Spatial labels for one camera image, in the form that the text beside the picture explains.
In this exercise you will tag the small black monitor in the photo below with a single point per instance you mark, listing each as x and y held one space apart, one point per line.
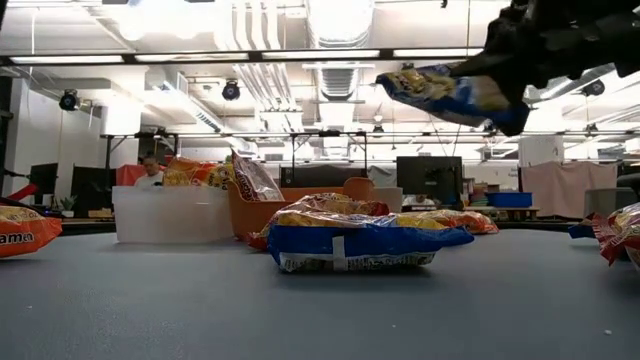
42 177

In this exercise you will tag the snack packets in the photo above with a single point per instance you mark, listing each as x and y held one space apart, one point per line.
255 180

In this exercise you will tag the orange plastic bin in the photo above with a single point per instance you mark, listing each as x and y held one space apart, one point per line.
250 217

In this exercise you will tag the corrugated silver ventilation duct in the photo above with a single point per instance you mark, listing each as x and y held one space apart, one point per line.
340 30

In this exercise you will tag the black overhead frame bar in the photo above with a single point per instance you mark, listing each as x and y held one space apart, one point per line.
255 55

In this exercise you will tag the pale grey plastic bin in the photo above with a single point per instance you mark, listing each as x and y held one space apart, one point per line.
387 200

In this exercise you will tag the black metal rack frame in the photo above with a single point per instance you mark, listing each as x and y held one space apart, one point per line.
330 133

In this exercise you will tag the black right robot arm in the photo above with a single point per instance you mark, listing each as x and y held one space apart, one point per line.
610 30

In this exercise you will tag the black ceiling spotlight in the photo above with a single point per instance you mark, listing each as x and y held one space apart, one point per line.
593 88
68 101
231 91

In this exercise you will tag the beige hanging cloth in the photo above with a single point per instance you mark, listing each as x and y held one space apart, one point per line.
570 185

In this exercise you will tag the person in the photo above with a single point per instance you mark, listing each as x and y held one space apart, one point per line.
150 177

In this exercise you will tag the large black monitor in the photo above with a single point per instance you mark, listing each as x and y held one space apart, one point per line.
430 177

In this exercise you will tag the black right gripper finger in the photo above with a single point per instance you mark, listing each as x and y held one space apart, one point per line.
482 65
515 120

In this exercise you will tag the red Maruchan ramen pack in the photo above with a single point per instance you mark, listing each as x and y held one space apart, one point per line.
620 232
340 205

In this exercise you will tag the small potted plant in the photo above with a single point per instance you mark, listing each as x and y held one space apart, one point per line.
67 205

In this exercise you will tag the translucent clear plastic bin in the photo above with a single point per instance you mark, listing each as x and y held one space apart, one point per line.
170 220

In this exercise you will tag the blue storage crate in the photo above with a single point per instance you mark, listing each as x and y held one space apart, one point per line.
510 200

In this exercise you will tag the orange partition cloth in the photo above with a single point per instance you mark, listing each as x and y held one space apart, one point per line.
127 175

